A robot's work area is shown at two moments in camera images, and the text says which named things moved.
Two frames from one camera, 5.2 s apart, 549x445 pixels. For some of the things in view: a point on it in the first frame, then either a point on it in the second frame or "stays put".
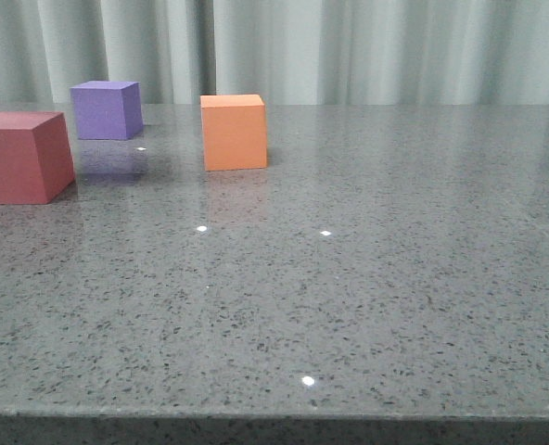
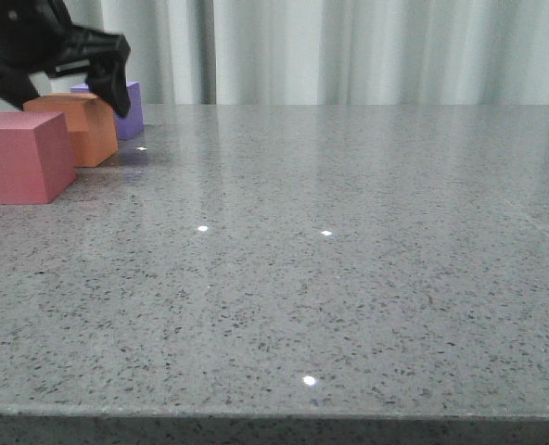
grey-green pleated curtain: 291,52 stays put
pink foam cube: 24,158 stays put
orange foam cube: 234,132 to 93,133
